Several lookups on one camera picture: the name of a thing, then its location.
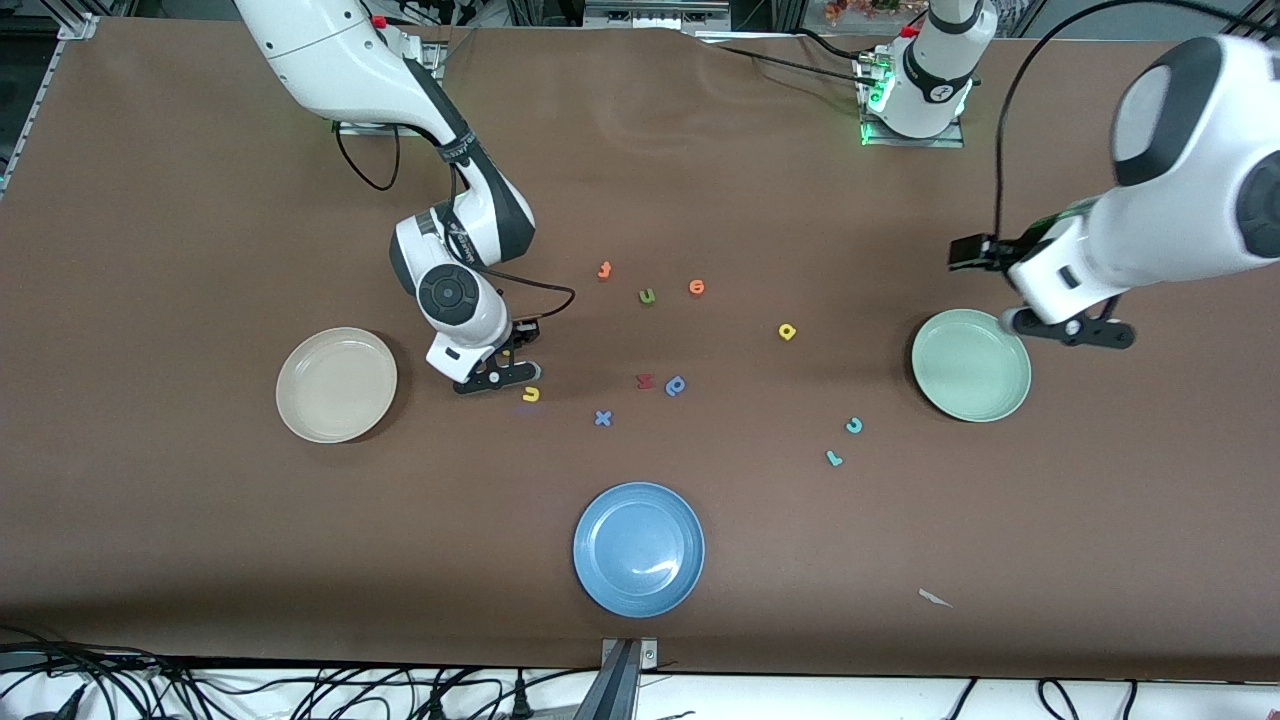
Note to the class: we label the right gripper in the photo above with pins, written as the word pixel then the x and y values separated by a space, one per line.
pixel 521 338

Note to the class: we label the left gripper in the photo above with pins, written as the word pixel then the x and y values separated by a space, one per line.
pixel 1003 253

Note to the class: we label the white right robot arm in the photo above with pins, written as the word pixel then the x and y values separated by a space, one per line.
pixel 330 60

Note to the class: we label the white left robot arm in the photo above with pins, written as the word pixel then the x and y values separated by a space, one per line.
pixel 1200 150

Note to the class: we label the green round plate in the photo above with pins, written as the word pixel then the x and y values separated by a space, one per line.
pixel 971 380

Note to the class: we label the beige round plate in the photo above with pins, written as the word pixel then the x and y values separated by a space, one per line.
pixel 336 385

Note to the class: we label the blue letter p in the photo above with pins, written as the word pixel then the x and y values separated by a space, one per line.
pixel 680 389

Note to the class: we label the blue round plate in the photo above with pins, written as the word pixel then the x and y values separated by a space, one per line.
pixel 638 550

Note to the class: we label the white paper scrap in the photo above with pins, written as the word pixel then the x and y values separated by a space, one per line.
pixel 935 598

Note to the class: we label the black power plug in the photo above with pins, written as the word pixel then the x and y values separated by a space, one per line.
pixel 520 702
pixel 62 706
pixel 435 706

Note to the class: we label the brown table cover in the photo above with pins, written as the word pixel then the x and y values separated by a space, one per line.
pixel 200 550

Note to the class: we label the orange flowers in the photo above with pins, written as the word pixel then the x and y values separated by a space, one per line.
pixel 860 8

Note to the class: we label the aluminium profile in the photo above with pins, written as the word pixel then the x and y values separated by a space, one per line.
pixel 80 25

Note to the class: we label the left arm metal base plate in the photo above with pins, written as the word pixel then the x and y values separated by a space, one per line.
pixel 915 142

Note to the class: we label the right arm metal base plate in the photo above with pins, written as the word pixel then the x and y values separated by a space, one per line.
pixel 350 128

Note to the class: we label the grey metal camera mount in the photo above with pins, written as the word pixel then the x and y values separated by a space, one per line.
pixel 625 680

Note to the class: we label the grey metal frame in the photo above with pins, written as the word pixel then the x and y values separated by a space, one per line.
pixel 655 12

